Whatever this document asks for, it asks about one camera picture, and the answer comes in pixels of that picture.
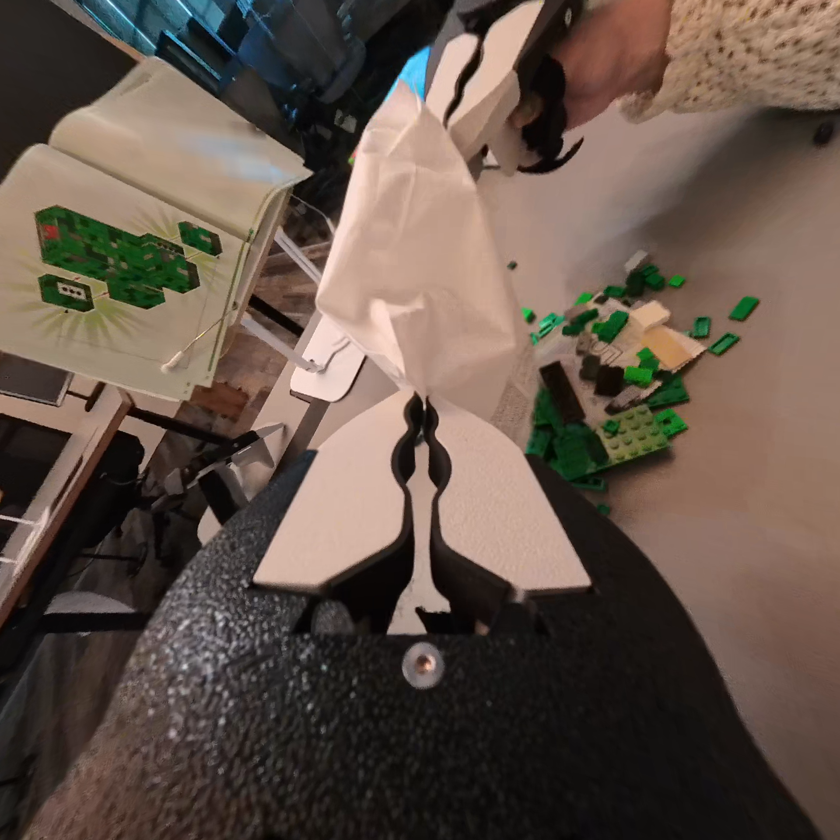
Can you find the person's right forearm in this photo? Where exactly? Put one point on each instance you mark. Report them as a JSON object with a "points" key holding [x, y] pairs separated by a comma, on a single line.
{"points": [[741, 46]]}

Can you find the wooden background table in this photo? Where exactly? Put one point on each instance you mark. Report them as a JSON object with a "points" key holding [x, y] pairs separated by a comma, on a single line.
{"points": [[72, 459]]}

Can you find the pile of green lego pieces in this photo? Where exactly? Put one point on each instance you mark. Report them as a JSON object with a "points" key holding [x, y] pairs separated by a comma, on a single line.
{"points": [[630, 433]]}

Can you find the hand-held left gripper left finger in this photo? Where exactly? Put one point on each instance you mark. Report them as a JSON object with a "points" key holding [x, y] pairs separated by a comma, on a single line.
{"points": [[341, 518]]}

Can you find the lego instruction booklet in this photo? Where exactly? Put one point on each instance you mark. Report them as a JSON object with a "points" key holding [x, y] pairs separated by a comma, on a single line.
{"points": [[131, 262]]}

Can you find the white paper bag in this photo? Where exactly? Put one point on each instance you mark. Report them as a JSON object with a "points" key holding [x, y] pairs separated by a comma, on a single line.
{"points": [[420, 262]]}

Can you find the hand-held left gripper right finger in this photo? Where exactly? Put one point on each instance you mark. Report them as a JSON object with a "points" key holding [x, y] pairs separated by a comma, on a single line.
{"points": [[505, 518]]}

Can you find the person's right hand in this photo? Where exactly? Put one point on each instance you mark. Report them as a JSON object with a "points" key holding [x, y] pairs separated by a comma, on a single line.
{"points": [[610, 72]]}

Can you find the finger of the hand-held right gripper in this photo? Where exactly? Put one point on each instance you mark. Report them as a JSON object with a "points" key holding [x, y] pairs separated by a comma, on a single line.
{"points": [[489, 118], [453, 65]]}

